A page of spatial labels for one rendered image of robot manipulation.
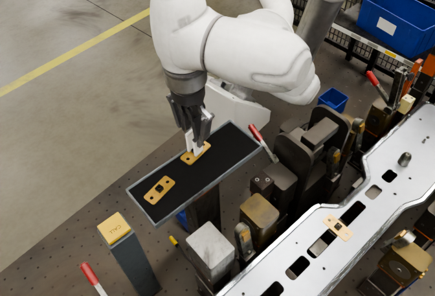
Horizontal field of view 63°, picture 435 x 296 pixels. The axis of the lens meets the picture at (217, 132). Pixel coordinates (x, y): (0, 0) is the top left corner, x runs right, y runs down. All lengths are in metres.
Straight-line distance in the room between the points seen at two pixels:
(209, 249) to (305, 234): 0.30
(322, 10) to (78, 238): 1.17
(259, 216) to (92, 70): 2.54
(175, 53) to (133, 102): 2.26
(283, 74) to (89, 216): 1.12
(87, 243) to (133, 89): 1.76
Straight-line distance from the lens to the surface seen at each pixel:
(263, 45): 0.57
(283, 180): 1.06
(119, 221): 0.93
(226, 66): 0.59
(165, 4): 0.62
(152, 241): 1.40
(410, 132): 1.40
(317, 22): 1.21
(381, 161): 1.28
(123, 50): 3.44
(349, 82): 1.99
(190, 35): 0.62
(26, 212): 2.54
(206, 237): 0.93
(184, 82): 0.70
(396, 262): 1.11
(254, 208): 1.00
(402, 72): 1.27
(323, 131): 1.05
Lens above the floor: 1.96
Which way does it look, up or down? 49 degrees down
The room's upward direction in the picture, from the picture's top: 3 degrees counter-clockwise
